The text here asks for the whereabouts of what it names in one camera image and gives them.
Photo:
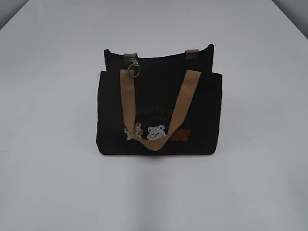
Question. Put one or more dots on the black canvas tote bag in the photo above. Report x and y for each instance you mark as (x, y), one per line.
(159, 106)

